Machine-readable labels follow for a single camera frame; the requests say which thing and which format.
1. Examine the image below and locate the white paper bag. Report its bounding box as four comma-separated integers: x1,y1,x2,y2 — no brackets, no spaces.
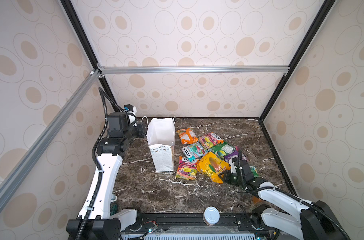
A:
142,116,175,172

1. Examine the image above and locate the yellow snack bag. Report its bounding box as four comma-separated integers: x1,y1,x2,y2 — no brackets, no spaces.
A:
197,152,231,184

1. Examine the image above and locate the pink fruit candy packet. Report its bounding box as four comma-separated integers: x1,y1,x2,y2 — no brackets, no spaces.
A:
175,157,199,180

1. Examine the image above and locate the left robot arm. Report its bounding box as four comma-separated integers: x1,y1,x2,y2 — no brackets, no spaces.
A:
66,88,146,240

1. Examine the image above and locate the green packet near right arm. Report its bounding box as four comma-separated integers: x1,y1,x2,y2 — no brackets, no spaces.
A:
250,166,260,178

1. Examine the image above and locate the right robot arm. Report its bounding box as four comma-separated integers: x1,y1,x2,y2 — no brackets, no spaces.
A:
210,152,350,240

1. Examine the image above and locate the purple snack packet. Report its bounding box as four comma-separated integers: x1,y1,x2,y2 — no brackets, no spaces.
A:
224,146,249,163

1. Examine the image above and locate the brown bottle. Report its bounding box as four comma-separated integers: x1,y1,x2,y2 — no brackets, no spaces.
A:
252,196,264,207

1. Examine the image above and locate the green snack packet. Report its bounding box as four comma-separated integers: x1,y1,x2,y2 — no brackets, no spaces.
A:
209,142,236,160

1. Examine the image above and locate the pink Fox's candy packet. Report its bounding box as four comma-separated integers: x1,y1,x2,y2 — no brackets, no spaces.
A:
199,133,224,150

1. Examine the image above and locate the white round cap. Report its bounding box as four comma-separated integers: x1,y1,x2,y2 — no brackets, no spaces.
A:
203,207,220,226

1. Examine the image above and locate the teal Fox's candy packet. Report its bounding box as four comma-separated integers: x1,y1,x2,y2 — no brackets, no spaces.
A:
181,143,208,162

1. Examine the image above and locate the orange snack packet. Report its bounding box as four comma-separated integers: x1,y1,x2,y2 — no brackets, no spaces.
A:
176,129,199,145

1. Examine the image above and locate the horizontal aluminium bar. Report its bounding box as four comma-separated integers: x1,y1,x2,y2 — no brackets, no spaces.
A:
99,65,290,75

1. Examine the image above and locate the diagonal aluminium bar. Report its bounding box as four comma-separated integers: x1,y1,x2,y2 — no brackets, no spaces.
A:
0,69,101,213

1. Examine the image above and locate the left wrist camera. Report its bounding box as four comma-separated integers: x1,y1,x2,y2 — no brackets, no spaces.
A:
124,104,137,127

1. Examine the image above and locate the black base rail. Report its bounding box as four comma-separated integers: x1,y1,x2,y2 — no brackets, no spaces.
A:
66,211,328,240

